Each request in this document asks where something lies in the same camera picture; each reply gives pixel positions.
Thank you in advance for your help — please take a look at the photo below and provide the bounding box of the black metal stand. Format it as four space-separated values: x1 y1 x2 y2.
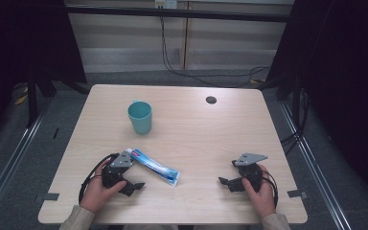
290 73 303 137
26 68 40 129

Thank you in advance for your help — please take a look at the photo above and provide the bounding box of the metal floor rail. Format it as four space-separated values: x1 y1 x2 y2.
279 101 354 230
0 95 54 224

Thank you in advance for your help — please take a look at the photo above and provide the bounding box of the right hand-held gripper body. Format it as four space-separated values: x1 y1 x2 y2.
231 152 269 193

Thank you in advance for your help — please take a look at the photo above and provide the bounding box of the yellow object on floor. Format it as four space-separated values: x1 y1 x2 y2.
13 86 29 106

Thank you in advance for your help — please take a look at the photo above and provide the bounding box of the bundle of black floor cables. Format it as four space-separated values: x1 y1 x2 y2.
280 88 311 156

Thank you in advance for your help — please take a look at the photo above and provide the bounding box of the black horizontal bar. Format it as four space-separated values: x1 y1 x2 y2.
64 5 292 24

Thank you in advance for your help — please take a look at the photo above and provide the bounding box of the person's left hand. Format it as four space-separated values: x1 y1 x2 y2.
79 158 127 215

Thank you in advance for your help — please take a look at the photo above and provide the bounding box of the teal plastic cup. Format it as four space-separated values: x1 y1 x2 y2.
126 100 153 136

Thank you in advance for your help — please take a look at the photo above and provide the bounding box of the black curtain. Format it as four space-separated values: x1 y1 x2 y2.
258 0 368 202
0 0 88 154

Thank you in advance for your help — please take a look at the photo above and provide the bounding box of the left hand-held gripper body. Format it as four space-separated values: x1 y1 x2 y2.
101 150 135 190

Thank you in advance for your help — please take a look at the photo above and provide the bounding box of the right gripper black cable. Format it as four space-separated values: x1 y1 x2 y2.
261 170 280 209

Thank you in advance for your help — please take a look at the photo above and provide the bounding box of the black hanging wall cable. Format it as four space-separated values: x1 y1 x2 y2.
158 14 272 89

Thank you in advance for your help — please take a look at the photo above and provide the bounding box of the blue and white toothpaste tube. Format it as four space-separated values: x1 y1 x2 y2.
126 148 181 188

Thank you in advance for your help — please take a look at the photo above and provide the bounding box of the grey tape piece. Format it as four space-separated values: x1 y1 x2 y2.
287 189 309 199
42 192 60 202

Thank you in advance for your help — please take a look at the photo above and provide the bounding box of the person's right hand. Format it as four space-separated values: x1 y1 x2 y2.
241 163 278 219

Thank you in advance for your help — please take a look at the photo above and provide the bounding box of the white wall outlet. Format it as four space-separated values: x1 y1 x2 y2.
154 0 178 10

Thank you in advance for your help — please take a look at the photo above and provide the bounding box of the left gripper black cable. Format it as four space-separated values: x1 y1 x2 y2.
78 152 120 205

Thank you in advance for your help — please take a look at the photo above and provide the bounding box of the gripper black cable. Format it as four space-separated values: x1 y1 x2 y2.
78 152 120 205
261 170 280 209

